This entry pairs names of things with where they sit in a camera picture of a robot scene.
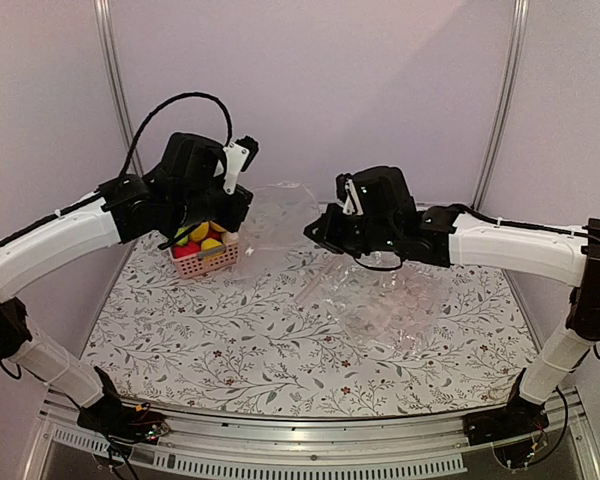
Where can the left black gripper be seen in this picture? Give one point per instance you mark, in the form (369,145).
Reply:
(233,220)

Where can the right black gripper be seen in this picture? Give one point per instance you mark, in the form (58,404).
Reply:
(326,231)

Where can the pink dotted zip bag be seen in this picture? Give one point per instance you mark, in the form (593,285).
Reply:
(273,228)

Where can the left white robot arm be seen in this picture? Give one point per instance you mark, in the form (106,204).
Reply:
(196,180)

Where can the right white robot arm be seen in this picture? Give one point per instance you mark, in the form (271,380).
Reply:
(375,212)

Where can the crinkled clear zip bag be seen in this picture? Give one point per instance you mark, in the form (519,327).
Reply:
(379,303)

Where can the yellow plush banana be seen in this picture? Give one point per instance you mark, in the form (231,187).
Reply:
(200,233)

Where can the yellow plush lemon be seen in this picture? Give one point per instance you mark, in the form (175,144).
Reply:
(209,244)

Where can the beige plush garlic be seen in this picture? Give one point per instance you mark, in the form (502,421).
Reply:
(230,237)

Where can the green plush pepper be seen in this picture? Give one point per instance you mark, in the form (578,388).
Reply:
(182,236)

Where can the red plush tomato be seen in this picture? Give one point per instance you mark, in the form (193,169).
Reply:
(180,251)

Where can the pink plastic basket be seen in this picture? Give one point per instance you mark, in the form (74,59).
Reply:
(206,262)

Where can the floral tablecloth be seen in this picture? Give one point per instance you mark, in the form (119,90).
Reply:
(255,346)

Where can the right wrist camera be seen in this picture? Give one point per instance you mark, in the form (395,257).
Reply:
(348,195)

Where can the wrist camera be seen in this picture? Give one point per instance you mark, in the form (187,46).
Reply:
(348,195)
(238,156)

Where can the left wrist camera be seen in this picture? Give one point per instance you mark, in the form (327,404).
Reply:
(238,156)

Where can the left aluminium frame post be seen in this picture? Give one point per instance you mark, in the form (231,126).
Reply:
(106,35)

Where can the aluminium frame post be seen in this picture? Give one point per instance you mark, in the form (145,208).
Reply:
(505,98)
(106,35)

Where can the front aluminium rail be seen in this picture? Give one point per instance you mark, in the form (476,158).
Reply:
(207,444)

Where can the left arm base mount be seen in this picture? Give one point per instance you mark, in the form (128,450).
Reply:
(114,420)

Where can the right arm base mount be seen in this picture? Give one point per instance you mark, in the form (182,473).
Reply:
(519,425)

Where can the right aluminium frame post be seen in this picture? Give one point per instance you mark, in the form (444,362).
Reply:
(505,98)

